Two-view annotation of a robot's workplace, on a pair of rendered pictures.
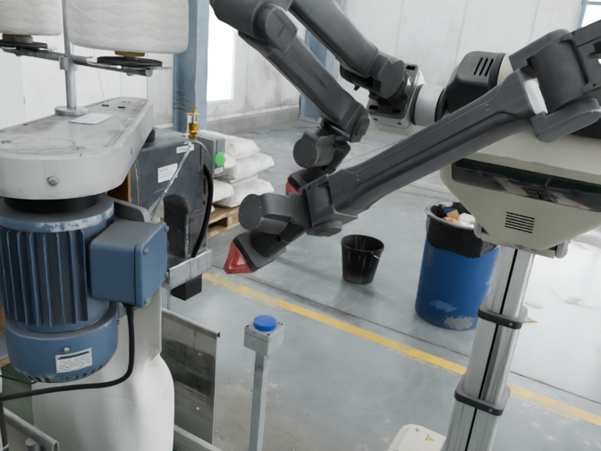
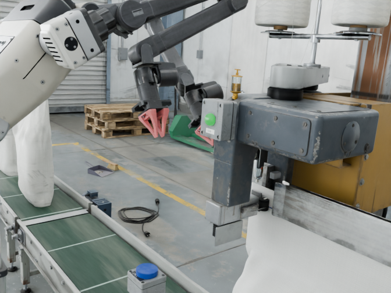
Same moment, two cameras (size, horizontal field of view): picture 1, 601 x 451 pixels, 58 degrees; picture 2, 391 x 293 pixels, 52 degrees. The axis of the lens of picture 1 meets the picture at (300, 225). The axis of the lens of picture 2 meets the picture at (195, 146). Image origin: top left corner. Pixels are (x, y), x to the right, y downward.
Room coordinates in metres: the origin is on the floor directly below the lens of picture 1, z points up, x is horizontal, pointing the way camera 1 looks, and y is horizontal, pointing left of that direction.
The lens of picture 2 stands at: (2.11, 0.55, 1.44)
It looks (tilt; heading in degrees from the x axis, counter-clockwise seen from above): 13 degrees down; 202
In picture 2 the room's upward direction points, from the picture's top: 4 degrees clockwise
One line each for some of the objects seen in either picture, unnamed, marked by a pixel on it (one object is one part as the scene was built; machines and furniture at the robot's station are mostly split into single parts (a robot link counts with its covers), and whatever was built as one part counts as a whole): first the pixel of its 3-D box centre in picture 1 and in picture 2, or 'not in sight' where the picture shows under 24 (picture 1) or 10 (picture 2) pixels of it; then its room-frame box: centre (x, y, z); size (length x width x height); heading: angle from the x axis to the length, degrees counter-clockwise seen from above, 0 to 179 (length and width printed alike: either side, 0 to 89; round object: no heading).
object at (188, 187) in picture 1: (122, 187); (291, 152); (1.14, 0.40, 1.21); 0.30 x 0.25 x 0.30; 62
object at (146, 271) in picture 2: (265, 324); (146, 272); (1.23, 0.07, 0.84); 0.06 x 0.06 x 0.02
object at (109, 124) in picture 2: not in sight; (127, 118); (-3.83, -3.21, 0.22); 1.21 x 0.84 x 0.14; 152
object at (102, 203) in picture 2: not in sight; (92, 203); (-0.08, -1.11, 0.35); 0.30 x 0.15 x 0.15; 62
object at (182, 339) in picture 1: (95, 332); not in sight; (1.59, 0.67, 0.54); 1.05 x 0.02 x 0.41; 62
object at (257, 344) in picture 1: (264, 335); (146, 282); (1.23, 0.07, 0.81); 0.08 x 0.08 x 0.06; 62
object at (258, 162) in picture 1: (235, 163); not in sight; (4.43, 0.60, 0.44); 0.68 x 0.44 x 0.15; 152
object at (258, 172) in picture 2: not in sight; (258, 168); (0.96, 0.28, 1.11); 0.03 x 0.03 x 0.06
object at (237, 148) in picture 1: (217, 144); not in sight; (4.55, 0.77, 0.56); 0.67 x 0.43 x 0.15; 62
